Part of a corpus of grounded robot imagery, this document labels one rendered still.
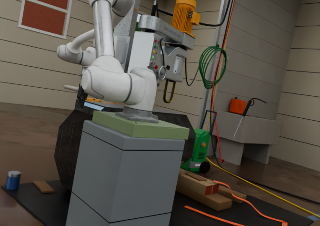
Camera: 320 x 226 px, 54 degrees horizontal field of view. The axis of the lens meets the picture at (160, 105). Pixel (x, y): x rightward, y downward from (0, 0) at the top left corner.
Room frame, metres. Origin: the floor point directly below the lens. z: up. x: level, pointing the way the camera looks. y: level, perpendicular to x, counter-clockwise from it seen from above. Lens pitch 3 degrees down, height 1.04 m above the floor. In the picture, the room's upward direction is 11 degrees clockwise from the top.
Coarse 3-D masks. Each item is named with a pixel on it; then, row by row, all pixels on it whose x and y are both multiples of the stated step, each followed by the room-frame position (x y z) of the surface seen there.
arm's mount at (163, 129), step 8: (96, 112) 1.69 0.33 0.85; (104, 112) 1.71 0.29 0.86; (96, 120) 1.68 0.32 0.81; (104, 120) 1.62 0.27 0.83; (112, 120) 1.56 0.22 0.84; (120, 120) 1.51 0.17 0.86; (128, 120) 1.54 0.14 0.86; (160, 120) 1.85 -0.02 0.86; (112, 128) 1.55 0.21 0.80; (120, 128) 1.50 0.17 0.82; (128, 128) 1.46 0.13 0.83; (136, 128) 1.44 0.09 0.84; (144, 128) 1.47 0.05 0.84; (152, 128) 1.51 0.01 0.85; (160, 128) 1.54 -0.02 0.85; (168, 128) 1.57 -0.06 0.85; (176, 128) 1.61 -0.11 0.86; (184, 128) 1.65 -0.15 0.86; (136, 136) 1.45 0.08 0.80; (144, 136) 1.48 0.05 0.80; (152, 136) 1.51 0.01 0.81; (160, 136) 1.55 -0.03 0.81; (168, 136) 1.58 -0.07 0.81; (176, 136) 1.62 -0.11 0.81; (184, 136) 1.66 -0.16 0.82
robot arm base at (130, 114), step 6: (126, 108) 1.62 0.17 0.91; (120, 114) 1.65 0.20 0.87; (126, 114) 1.61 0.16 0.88; (132, 114) 1.60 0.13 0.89; (138, 114) 1.60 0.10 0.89; (144, 114) 1.61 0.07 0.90; (150, 114) 1.65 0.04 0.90; (132, 120) 1.56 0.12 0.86; (138, 120) 1.58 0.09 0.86; (144, 120) 1.61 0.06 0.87; (150, 120) 1.63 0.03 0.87; (156, 120) 1.64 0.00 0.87
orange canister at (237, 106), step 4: (232, 100) 5.86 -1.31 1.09; (236, 100) 5.80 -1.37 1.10; (240, 100) 5.84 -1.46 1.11; (232, 104) 5.84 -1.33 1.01; (236, 104) 5.78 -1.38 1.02; (240, 104) 5.85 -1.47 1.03; (244, 104) 5.93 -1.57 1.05; (232, 108) 5.83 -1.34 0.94; (236, 108) 5.78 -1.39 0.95; (240, 108) 5.86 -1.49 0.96; (244, 108) 5.95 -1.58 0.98; (228, 112) 5.83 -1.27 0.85; (232, 112) 5.83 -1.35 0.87; (236, 112) 5.79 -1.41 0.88; (240, 112) 5.88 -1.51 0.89
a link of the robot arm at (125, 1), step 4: (116, 0) 1.85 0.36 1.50; (120, 0) 1.86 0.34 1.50; (124, 0) 1.87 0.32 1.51; (128, 0) 1.88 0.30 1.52; (132, 0) 1.90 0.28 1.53; (116, 4) 1.87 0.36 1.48; (120, 4) 1.88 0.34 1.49; (124, 4) 1.89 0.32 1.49; (128, 4) 1.90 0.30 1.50; (132, 4) 1.93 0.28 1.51; (112, 8) 1.95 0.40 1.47; (116, 8) 1.90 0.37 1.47; (120, 8) 1.90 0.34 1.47; (124, 8) 1.92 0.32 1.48; (128, 8) 1.93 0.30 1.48; (116, 12) 1.94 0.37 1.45; (120, 12) 1.94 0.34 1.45; (124, 12) 1.94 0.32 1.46
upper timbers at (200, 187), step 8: (184, 176) 3.21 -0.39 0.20; (200, 176) 3.34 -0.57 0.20; (184, 184) 3.20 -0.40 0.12; (192, 184) 3.13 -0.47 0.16; (200, 184) 3.07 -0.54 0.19; (208, 184) 3.10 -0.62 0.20; (216, 184) 3.16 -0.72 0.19; (200, 192) 3.06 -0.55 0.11; (208, 192) 3.06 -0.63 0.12; (216, 192) 3.18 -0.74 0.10
